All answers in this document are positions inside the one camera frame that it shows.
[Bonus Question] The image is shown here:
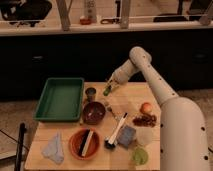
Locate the dark red bowl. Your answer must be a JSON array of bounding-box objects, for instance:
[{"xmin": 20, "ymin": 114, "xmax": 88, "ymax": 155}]
[{"xmin": 82, "ymin": 101, "xmax": 106, "ymax": 125}]

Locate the black and white brush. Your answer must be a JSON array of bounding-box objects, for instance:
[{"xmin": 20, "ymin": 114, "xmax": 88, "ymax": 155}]
[{"xmin": 104, "ymin": 113, "xmax": 127, "ymax": 149}]

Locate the red grapes bunch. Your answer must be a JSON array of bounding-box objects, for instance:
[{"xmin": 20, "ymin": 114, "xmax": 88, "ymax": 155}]
[{"xmin": 133, "ymin": 115, "xmax": 157, "ymax": 127}]

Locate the black pole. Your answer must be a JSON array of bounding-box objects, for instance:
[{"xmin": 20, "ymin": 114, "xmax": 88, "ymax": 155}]
[{"xmin": 14, "ymin": 123, "xmax": 26, "ymax": 171}]

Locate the clear plastic lid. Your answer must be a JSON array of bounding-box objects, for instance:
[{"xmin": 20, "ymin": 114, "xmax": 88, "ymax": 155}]
[{"xmin": 135, "ymin": 127, "xmax": 159, "ymax": 147}]

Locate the black office chair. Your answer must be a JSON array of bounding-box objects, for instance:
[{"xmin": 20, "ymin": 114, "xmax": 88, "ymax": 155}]
[{"xmin": 0, "ymin": 0, "xmax": 52, "ymax": 27}]

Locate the green pepper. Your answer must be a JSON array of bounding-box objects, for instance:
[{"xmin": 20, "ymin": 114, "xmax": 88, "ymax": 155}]
[{"xmin": 103, "ymin": 85, "xmax": 112, "ymax": 96}]

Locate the metal fork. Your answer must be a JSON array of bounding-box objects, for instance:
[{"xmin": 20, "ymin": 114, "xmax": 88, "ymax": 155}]
[{"xmin": 106, "ymin": 106, "xmax": 119, "ymax": 122}]

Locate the small metal cup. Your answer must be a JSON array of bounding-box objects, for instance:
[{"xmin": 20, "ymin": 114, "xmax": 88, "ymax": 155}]
[{"xmin": 85, "ymin": 87, "xmax": 96, "ymax": 102}]

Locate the orange plate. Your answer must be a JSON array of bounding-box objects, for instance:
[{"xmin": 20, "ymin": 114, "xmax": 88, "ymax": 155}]
[{"xmin": 68, "ymin": 129, "xmax": 100, "ymax": 160}]

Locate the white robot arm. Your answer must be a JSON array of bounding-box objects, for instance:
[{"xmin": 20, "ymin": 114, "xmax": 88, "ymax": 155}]
[{"xmin": 107, "ymin": 46, "xmax": 211, "ymax": 171}]

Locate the blue sponge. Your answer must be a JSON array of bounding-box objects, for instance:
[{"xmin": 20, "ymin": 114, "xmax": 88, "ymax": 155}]
[{"xmin": 117, "ymin": 125, "xmax": 136, "ymax": 148}]

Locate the red object on shelf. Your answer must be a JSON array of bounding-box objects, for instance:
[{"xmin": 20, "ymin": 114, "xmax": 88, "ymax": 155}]
[{"xmin": 79, "ymin": 16, "xmax": 92, "ymax": 25}]

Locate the green plastic tray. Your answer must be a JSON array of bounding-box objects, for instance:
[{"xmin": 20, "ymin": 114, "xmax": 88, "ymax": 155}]
[{"xmin": 34, "ymin": 78, "xmax": 84, "ymax": 122}]

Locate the light blue cloth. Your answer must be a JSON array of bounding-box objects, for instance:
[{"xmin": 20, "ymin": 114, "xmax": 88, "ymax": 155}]
[{"xmin": 41, "ymin": 133, "xmax": 64, "ymax": 164}]

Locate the black and cream block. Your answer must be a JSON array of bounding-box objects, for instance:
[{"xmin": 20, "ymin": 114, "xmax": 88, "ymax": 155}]
[{"xmin": 78, "ymin": 130, "xmax": 93, "ymax": 157}]

